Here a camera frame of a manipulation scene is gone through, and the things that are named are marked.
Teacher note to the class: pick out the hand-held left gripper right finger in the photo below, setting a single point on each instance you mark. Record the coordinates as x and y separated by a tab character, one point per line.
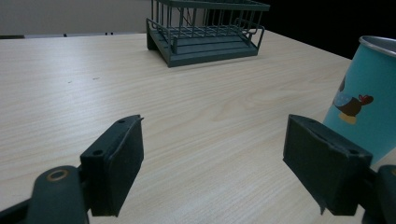
323	165

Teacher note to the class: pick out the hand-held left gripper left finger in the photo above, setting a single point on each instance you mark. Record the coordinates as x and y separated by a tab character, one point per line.
115	168

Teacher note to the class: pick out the blue cup with cartoon print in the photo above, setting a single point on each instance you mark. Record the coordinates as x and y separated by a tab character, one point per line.
364	102

